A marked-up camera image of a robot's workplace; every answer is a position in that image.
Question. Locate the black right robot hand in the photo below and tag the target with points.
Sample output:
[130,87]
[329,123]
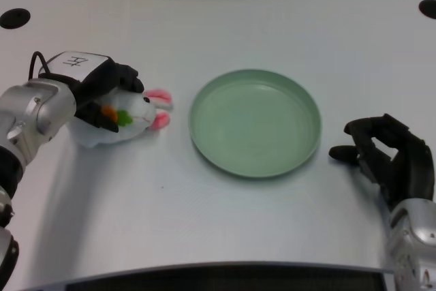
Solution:
[412,171]

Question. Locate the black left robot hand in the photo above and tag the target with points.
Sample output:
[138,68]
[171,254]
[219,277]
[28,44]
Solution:
[92,76]

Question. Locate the white rabbit doll with carrot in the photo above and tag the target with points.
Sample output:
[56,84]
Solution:
[139,110]

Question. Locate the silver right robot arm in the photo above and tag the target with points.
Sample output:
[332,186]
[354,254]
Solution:
[413,240]

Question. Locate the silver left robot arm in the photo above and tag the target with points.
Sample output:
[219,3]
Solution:
[34,110]

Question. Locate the green round plate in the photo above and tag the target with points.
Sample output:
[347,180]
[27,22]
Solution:
[255,124]

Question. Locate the dark robot torso panel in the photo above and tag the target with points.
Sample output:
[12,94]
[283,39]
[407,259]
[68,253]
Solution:
[221,279]

